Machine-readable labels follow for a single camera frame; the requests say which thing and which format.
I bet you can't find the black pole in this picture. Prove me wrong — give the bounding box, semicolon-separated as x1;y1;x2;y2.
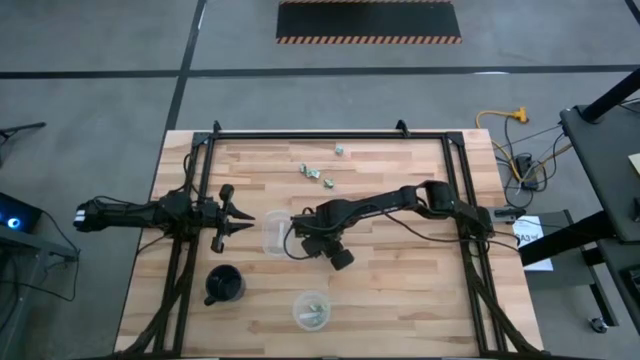
579;67;640;124

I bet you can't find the round clear plastic container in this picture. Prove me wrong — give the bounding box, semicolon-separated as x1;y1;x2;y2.
291;290;332;332

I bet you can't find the white paper sheet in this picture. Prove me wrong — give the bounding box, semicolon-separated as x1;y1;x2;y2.
512;214;555;272

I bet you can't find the black side table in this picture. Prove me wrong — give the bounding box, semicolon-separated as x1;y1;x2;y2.
558;102;640;244

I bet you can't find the black side table base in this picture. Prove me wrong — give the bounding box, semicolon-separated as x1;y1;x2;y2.
519;209;621;329

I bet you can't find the black mug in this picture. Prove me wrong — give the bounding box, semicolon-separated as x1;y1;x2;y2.
203;263;247;307

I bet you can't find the grey equipment stand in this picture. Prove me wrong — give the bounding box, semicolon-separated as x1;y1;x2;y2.
0;225;81;360

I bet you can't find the computer with blue light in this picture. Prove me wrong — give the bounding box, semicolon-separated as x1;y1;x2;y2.
0;192;44;235

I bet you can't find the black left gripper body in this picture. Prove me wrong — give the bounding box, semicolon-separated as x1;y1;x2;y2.
199;183;236;254

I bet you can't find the rectangular clear plastic container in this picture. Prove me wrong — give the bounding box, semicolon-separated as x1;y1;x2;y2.
261;209;296;259

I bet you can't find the yellow extension cord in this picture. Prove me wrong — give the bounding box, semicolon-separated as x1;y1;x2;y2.
474;105;530;182

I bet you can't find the black power strip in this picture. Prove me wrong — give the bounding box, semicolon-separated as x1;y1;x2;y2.
514;153;540;191

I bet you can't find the black metal table frame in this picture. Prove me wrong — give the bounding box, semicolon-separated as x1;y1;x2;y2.
113;119;546;360

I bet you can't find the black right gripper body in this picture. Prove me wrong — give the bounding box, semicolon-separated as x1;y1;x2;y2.
291;211;356;272

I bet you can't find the black tripod leg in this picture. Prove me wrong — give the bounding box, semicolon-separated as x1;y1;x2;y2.
0;122;47;141

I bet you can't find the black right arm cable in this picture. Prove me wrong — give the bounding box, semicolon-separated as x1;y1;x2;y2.
283;202;521;262

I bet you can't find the black hazard-striped floor mat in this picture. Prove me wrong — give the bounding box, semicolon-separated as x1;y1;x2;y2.
275;0;462;45

